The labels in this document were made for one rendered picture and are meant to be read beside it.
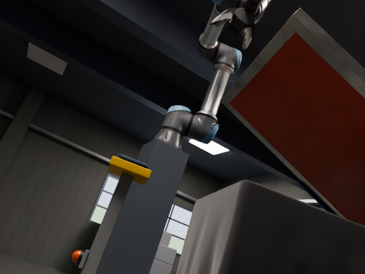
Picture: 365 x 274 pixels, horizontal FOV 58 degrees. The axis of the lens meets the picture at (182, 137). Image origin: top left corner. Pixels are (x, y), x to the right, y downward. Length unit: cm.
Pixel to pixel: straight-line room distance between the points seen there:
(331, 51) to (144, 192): 90
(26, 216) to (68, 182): 100
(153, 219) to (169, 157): 28
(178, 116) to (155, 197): 41
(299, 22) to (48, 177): 672
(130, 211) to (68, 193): 598
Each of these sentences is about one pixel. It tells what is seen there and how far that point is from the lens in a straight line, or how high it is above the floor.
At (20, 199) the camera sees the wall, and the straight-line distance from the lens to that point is 730.
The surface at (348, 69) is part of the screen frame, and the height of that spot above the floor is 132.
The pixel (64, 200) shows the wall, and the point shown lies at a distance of 737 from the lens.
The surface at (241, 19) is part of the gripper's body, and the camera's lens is 129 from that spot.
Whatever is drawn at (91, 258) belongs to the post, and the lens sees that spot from 105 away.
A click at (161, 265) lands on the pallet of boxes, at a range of 683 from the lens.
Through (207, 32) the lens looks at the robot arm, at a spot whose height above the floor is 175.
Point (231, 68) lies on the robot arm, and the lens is 176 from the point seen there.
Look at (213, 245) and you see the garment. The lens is 89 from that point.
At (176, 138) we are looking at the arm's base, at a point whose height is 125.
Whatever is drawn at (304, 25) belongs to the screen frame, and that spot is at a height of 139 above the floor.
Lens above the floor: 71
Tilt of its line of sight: 21 degrees up
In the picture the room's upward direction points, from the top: 20 degrees clockwise
